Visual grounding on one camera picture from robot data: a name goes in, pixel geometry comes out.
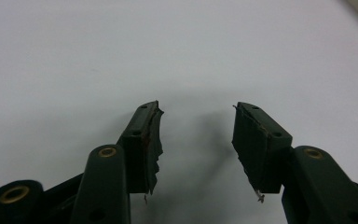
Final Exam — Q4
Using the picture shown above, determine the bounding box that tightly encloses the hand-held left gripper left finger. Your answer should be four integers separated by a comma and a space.
117, 100, 165, 196

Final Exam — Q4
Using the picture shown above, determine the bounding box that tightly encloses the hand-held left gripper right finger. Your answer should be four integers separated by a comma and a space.
231, 101, 294, 203

